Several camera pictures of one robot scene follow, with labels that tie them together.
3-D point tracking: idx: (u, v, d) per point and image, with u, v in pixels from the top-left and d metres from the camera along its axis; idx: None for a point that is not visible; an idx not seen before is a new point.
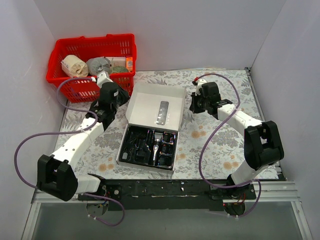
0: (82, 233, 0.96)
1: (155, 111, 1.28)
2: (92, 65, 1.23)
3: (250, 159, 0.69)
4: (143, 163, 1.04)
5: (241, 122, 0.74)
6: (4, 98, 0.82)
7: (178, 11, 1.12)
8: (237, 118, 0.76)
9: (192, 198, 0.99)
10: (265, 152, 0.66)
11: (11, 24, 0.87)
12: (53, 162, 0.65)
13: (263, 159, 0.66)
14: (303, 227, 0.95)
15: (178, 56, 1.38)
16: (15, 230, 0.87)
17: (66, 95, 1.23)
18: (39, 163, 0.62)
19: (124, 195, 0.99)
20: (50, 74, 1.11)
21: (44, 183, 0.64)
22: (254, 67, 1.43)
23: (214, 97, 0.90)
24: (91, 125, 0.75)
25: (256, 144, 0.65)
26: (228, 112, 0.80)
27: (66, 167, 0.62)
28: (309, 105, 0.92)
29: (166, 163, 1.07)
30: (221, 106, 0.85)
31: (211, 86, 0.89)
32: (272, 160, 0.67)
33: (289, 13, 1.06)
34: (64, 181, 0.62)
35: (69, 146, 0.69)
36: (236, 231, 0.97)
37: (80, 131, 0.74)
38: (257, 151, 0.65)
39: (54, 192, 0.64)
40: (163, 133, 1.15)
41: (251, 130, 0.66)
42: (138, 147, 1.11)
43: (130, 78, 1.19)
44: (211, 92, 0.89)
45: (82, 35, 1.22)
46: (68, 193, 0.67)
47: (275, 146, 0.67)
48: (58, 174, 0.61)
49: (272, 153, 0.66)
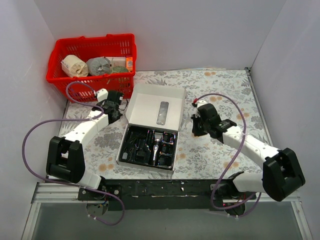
0: (83, 233, 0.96)
1: (154, 111, 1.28)
2: (92, 65, 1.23)
3: (271, 191, 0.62)
4: (143, 163, 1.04)
5: (255, 152, 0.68)
6: (4, 97, 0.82)
7: (179, 11, 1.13)
8: (251, 146, 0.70)
9: (192, 198, 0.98)
10: (288, 184, 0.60)
11: (11, 25, 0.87)
12: (64, 143, 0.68)
13: (286, 192, 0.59)
14: (303, 227, 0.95)
15: (178, 57, 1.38)
16: (15, 230, 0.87)
17: (66, 95, 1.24)
18: (50, 144, 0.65)
19: (124, 195, 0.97)
20: (50, 74, 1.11)
21: (53, 164, 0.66)
22: (253, 67, 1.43)
23: (214, 119, 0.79)
24: (98, 116, 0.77)
25: (278, 177, 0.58)
26: (236, 137, 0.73)
27: (79, 146, 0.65)
28: (309, 105, 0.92)
29: (166, 163, 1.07)
30: (226, 129, 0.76)
31: (210, 109, 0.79)
32: (295, 189, 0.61)
33: (289, 14, 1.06)
34: (75, 160, 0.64)
35: (79, 130, 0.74)
36: (236, 231, 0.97)
37: (89, 118, 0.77)
38: (279, 184, 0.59)
39: (62, 174, 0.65)
40: (163, 133, 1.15)
41: (271, 162, 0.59)
42: (138, 147, 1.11)
43: (130, 78, 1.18)
44: (210, 114, 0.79)
45: (82, 35, 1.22)
46: (76, 178, 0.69)
47: (296, 174, 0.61)
48: (70, 153, 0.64)
49: (294, 182, 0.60)
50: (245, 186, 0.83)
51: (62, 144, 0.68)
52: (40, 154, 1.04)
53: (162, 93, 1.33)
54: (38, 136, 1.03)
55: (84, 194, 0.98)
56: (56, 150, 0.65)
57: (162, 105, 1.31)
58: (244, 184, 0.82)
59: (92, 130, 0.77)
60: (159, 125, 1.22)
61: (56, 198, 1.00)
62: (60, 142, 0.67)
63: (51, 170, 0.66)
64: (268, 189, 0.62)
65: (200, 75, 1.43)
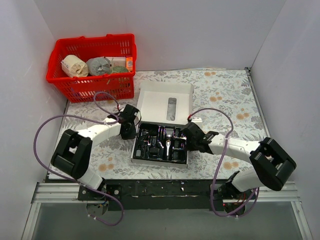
0: (83, 232, 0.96)
1: (164, 107, 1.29)
2: (92, 65, 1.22)
3: (269, 183, 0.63)
4: (157, 159, 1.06)
5: (240, 150, 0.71)
6: (4, 98, 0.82)
7: (178, 11, 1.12)
8: (236, 145, 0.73)
9: (193, 198, 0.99)
10: (280, 169, 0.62)
11: (11, 25, 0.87)
12: (76, 138, 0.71)
13: (281, 177, 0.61)
14: (303, 227, 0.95)
15: (178, 57, 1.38)
16: (15, 230, 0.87)
17: (66, 95, 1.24)
18: (63, 135, 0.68)
19: (124, 195, 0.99)
20: (50, 74, 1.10)
21: (60, 155, 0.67)
22: (253, 67, 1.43)
23: (197, 135, 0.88)
24: (111, 122, 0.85)
25: (268, 166, 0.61)
26: (220, 144, 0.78)
27: (89, 142, 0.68)
28: (309, 105, 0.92)
29: (180, 157, 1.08)
30: (210, 139, 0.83)
31: (191, 126, 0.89)
32: (289, 174, 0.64)
33: (290, 13, 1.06)
34: (82, 155, 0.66)
35: (92, 129, 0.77)
36: (236, 231, 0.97)
37: (103, 123, 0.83)
38: (272, 172, 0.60)
39: (65, 167, 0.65)
40: (174, 129, 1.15)
41: (256, 155, 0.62)
42: (151, 142, 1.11)
43: (130, 78, 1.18)
44: (194, 130, 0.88)
45: (82, 35, 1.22)
46: (77, 175, 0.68)
47: (284, 159, 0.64)
48: (79, 147, 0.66)
49: (285, 166, 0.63)
50: (246, 185, 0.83)
51: (73, 138, 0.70)
52: (40, 154, 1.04)
53: (168, 90, 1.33)
54: (38, 136, 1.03)
55: (84, 194, 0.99)
56: (66, 142, 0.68)
57: (170, 102, 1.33)
58: (245, 183, 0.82)
59: (104, 133, 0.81)
60: (169, 120, 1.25)
61: (56, 198, 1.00)
62: (72, 135, 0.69)
63: (56, 161, 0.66)
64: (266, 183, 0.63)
65: (200, 75, 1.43)
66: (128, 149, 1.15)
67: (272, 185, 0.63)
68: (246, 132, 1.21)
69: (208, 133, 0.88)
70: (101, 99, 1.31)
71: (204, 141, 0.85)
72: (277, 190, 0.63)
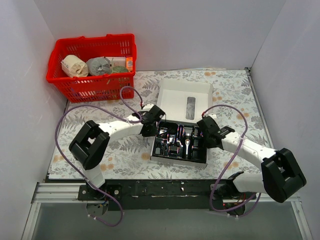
0: (82, 232, 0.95)
1: (182, 106, 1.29)
2: (92, 65, 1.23)
3: (273, 193, 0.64)
4: (176, 158, 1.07)
5: (252, 153, 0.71)
6: (4, 98, 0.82)
7: (178, 11, 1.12)
8: (249, 149, 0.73)
9: (192, 198, 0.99)
10: (288, 183, 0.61)
11: (11, 25, 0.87)
12: (96, 130, 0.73)
13: (287, 191, 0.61)
14: (303, 227, 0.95)
15: (178, 57, 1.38)
16: (15, 230, 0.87)
17: (66, 95, 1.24)
18: (85, 125, 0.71)
19: (124, 195, 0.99)
20: (50, 74, 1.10)
21: (78, 143, 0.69)
22: (254, 67, 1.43)
23: (212, 128, 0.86)
24: (134, 121, 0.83)
25: (278, 178, 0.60)
26: (234, 142, 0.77)
27: (106, 136, 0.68)
28: (309, 105, 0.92)
29: (199, 156, 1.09)
30: (224, 135, 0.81)
31: (207, 119, 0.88)
32: (296, 190, 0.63)
33: (289, 14, 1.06)
34: (97, 148, 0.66)
35: (113, 125, 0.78)
36: (236, 231, 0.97)
37: (125, 120, 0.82)
38: (280, 184, 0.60)
39: (80, 155, 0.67)
40: (193, 128, 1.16)
41: (268, 163, 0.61)
42: (170, 141, 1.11)
43: (131, 78, 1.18)
44: (209, 124, 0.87)
45: (82, 35, 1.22)
46: (91, 166, 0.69)
47: (295, 174, 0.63)
48: (96, 139, 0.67)
49: (295, 181, 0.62)
50: (246, 187, 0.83)
51: (93, 130, 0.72)
52: (40, 154, 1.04)
53: (187, 88, 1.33)
54: (38, 136, 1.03)
55: (84, 194, 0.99)
56: (85, 132, 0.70)
57: (188, 100, 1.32)
58: (246, 184, 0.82)
59: (123, 131, 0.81)
60: (189, 118, 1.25)
61: (56, 198, 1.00)
62: (92, 127, 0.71)
63: (73, 148, 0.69)
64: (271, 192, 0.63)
65: (200, 75, 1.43)
66: (128, 149, 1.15)
67: (275, 195, 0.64)
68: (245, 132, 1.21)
69: (223, 129, 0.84)
70: (101, 99, 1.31)
71: (217, 134, 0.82)
72: (279, 201, 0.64)
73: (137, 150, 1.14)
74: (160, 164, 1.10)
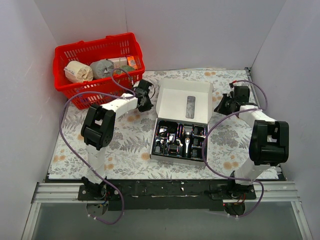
0: (82, 232, 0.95)
1: (183, 106, 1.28)
2: (97, 68, 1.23)
3: (252, 153, 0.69)
4: (176, 155, 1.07)
5: (256, 117, 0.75)
6: (4, 98, 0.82)
7: (178, 11, 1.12)
8: (255, 114, 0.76)
9: (192, 198, 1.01)
10: (269, 148, 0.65)
11: (11, 25, 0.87)
12: (100, 111, 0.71)
13: (265, 152, 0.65)
14: (303, 227, 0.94)
15: (178, 56, 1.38)
16: (15, 230, 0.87)
17: (75, 104, 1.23)
18: (89, 110, 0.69)
19: (124, 195, 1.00)
20: (58, 83, 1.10)
21: (88, 127, 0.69)
22: (254, 67, 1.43)
23: (241, 97, 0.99)
24: (130, 97, 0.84)
25: (261, 137, 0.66)
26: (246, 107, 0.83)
27: (113, 114, 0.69)
28: (309, 105, 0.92)
29: (199, 155, 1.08)
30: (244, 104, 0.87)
31: (242, 88, 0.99)
32: (274, 159, 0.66)
33: (289, 14, 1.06)
34: (108, 125, 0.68)
35: (114, 104, 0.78)
36: (236, 231, 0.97)
37: (122, 97, 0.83)
38: (260, 144, 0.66)
39: (94, 136, 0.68)
40: (192, 126, 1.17)
41: (261, 123, 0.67)
42: (170, 139, 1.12)
43: (139, 75, 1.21)
44: (241, 93, 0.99)
45: (80, 40, 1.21)
46: (102, 146, 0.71)
47: (281, 145, 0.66)
48: (104, 118, 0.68)
49: (276, 150, 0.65)
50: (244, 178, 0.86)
51: (98, 112, 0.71)
52: (39, 154, 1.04)
53: (187, 87, 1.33)
54: (37, 136, 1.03)
55: (84, 194, 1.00)
56: (93, 114, 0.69)
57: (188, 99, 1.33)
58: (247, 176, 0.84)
59: (123, 107, 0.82)
60: (188, 118, 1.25)
61: (56, 198, 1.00)
62: (97, 109, 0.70)
63: (85, 132, 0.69)
64: (252, 150, 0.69)
65: (200, 75, 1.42)
66: (128, 149, 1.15)
67: (253, 155, 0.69)
68: (245, 132, 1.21)
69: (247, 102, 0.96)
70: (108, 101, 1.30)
71: (240, 104, 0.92)
72: (256, 162, 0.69)
73: (137, 150, 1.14)
74: (160, 164, 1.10)
